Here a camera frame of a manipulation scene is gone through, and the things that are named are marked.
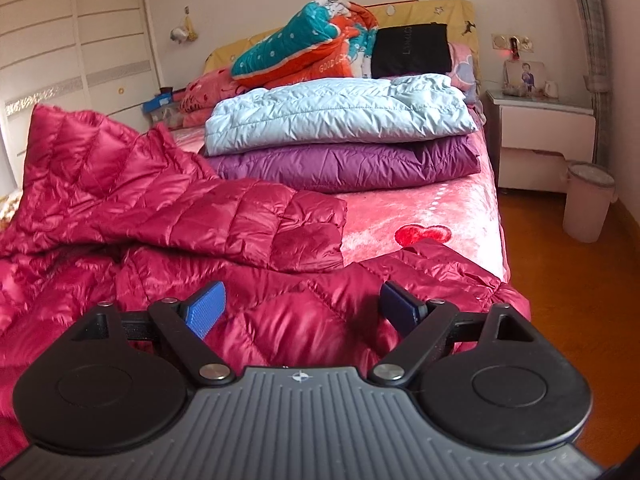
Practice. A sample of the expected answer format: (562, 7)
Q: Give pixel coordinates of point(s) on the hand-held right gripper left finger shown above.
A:
(207, 307)

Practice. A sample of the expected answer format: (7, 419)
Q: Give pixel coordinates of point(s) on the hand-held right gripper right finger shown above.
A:
(400, 306)

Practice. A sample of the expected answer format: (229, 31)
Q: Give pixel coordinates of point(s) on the red down jacket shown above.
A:
(150, 210)

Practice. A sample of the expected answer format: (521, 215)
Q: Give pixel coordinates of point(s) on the pink plush bed blanket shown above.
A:
(425, 210)

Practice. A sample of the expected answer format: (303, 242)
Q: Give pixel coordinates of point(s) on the purple down jacket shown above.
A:
(350, 165)

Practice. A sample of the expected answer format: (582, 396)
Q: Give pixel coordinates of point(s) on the blue storage box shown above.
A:
(162, 107)

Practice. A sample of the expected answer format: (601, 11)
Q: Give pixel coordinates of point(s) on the light blue down jacket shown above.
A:
(330, 110)

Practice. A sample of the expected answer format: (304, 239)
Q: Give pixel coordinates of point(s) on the pink trash bin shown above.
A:
(587, 205)

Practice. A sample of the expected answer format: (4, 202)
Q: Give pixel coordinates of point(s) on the pink heart-print pillow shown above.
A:
(210, 92)

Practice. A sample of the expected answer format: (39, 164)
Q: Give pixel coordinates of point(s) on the white nightstand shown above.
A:
(540, 140)

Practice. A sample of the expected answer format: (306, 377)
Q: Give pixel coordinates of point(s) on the floral cloth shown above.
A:
(9, 212)

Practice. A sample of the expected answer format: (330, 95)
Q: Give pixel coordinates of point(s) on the pink pillow with blue hearts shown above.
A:
(462, 67)

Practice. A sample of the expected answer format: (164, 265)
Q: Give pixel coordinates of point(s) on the framed photo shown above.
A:
(525, 77)

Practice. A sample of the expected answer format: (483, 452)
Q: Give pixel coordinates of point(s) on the white cup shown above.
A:
(551, 90)

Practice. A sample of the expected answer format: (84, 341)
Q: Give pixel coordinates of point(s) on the teal and orange quilt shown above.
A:
(300, 40)

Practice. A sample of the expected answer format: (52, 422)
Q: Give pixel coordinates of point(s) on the yellow headboard cover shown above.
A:
(425, 12)

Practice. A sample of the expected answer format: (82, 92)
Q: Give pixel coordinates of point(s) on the white wardrobe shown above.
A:
(75, 35)

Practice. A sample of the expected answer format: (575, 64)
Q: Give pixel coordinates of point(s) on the plaid curtain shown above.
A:
(592, 25)

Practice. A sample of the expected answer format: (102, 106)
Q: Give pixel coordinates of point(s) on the hanging wall ornament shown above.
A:
(181, 32)

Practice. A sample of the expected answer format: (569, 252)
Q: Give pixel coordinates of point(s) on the wall socket plate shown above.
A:
(500, 41)

